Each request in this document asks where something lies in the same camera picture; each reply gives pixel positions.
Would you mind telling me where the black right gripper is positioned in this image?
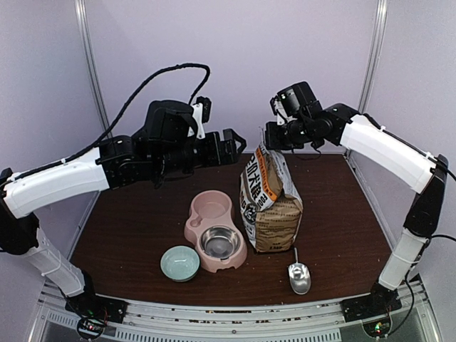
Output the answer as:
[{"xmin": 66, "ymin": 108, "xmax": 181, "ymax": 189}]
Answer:
[{"xmin": 266, "ymin": 116, "xmax": 314, "ymax": 150}]

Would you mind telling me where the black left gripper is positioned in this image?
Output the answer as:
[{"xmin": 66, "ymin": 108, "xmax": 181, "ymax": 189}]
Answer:
[{"xmin": 152, "ymin": 128, "xmax": 247, "ymax": 177}]

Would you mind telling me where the brown dog food bag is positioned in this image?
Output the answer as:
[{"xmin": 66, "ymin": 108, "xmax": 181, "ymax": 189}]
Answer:
[{"xmin": 239, "ymin": 143, "xmax": 304, "ymax": 254}]

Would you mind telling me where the metal food scoop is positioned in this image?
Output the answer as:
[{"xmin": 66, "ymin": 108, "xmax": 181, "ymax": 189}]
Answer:
[{"xmin": 288, "ymin": 247, "xmax": 311, "ymax": 295}]

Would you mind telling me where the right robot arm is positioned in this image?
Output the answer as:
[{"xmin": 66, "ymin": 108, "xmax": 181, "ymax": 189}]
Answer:
[{"xmin": 265, "ymin": 81, "xmax": 450, "ymax": 315}]

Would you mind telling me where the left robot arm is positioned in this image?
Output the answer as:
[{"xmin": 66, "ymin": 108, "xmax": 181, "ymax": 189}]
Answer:
[{"xmin": 1, "ymin": 98, "xmax": 247, "ymax": 316}]

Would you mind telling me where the pink double pet feeder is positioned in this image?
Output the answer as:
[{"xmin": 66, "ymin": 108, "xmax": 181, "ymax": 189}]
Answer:
[{"xmin": 184, "ymin": 190, "xmax": 247, "ymax": 273}]

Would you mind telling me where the steel bowl insert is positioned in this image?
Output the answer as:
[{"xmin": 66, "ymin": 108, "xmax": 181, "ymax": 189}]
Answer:
[{"xmin": 199, "ymin": 227, "xmax": 240, "ymax": 259}]

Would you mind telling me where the light green ceramic bowl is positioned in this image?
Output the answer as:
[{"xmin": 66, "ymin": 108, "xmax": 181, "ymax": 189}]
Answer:
[{"xmin": 160, "ymin": 246, "xmax": 200, "ymax": 282}]

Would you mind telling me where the right circuit board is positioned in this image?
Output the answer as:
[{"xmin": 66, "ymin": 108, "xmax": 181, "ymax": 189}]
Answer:
[{"xmin": 363, "ymin": 318, "xmax": 392, "ymax": 338}]

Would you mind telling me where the circuit board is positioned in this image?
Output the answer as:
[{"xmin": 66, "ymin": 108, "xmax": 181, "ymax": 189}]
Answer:
[
  {"xmin": 76, "ymin": 317, "xmax": 107, "ymax": 340},
  {"xmin": 363, "ymin": 318, "xmax": 392, "ymax": 338}
]

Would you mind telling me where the left circuit board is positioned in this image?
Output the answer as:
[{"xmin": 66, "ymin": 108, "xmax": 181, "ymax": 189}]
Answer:
[{"xmin": 76, "ymin": 317, "xmax": 107, "ymax": 340}]

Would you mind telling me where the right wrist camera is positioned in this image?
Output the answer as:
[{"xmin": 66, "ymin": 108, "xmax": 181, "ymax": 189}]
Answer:
[{"xmin": 269, "ymin": 95, "xmax": 289, "ymax": 125}]

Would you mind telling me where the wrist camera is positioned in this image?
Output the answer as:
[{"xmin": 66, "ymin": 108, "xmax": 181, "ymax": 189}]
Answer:
[
  {"xmin": 187, "ymin": 96, "xmax": 212, "ymax": 140},
  {"xmin": 269, "ymin": 95, "xmax": 289, "ymax": 125}
]

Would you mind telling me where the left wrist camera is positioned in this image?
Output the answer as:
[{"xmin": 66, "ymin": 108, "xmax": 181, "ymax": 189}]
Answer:
[{"xmin": 187, "ymin": 96, "xmax": 212, "ymax": 140}]

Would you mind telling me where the black braided left cable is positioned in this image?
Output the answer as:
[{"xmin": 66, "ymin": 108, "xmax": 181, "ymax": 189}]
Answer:
[{"xmin": 60, "ymin": 63, "xmax": 211, "ymax": 168}]

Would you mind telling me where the left aluminium table rail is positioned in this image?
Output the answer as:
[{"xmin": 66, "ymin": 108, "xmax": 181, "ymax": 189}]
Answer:
[{"xmin": 38, "ymin": 188, "xmax": 103, "ymax": 304}]

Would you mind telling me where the right rear aluminium post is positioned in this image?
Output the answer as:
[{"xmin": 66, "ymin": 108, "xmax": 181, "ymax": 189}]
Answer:
[{"xmin": 358, "ymin": 0, "xmax": 388, "ymax": 113}]

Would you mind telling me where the aluminium post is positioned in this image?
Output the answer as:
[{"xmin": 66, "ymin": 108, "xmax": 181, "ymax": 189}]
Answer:
[
  {"xmin": 74, "ymin": 0, "xmax": 110, "ymax": 131},
  {"xmin": 358, "ymin": 0, "xmax": 388, "ymax": 113}
]

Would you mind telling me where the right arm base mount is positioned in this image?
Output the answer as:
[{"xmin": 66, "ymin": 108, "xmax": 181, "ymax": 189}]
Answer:
[{"xmin": 341, "ymin": 291, "xmax": 403, "ymax": 322}]

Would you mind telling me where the front aluminium table rail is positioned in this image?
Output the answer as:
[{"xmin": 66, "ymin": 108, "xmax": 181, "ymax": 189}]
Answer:
[{"xmin": 35, "ymin": 281, "xmax": 428, "ymax": 342}]

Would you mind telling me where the left rear aluminium post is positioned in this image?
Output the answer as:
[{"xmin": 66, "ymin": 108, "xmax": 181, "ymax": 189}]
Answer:
[{"xmin": 74, "ymin": 0, "xmax": 110, "ymax": 131}]

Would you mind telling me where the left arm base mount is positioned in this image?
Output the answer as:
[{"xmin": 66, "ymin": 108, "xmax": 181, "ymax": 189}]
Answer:
[{"xmin": 64, "ymin": 294, "xmax": 128, "ymax": 323}]

